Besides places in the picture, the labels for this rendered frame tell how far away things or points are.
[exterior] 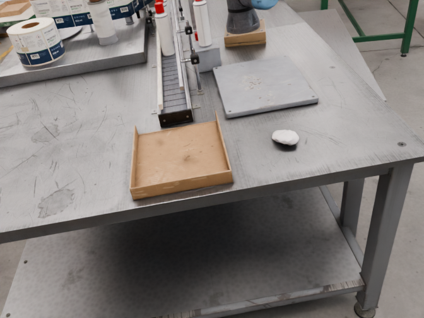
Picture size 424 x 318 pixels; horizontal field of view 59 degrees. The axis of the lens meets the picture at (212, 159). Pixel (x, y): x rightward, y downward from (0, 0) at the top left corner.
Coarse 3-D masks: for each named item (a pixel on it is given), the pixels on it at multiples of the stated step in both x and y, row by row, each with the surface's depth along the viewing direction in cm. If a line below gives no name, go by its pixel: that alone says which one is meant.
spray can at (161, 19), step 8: (160, 8) 143; (160, 16) 144; (160, 24) 146; (168, 24) 148; (160, 32) 148; (168, 32) 149; (160, 40) 151; (168, 40) 150; (168, 48) 152; (168, 56) 154
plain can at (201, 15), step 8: (200, 0) 136; (200, 8) 137; (200, 16) 139; (208, 16) 141; (200, 24) 141; (208, 24) 142; (200, 32) 143; (208, 32) 143; (200, 40) 145; (208, 40) 145
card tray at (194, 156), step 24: (216, 120) 117; (144, 144) 115; (168, 144) 113; (192, 144) 112; (216, 144) 110; (144, 168) 106; (168, 168) 104; (192, 168) 103; (216, 168) 101; (144, 192) 95; (168, 192) 96
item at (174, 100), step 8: (168, 64) 148; (176, 64) 147; (168, 72) 142; (176, 72) 142; (168, 80) 137; (176, 80) 136; (168, 88) 132; (176, 88) 131; (168, 96) 127; (176, 96) 127; (184, 96) 126; (168, 104) 123; (176, 104) 122; (184, 104) 122; (168, 112) 119
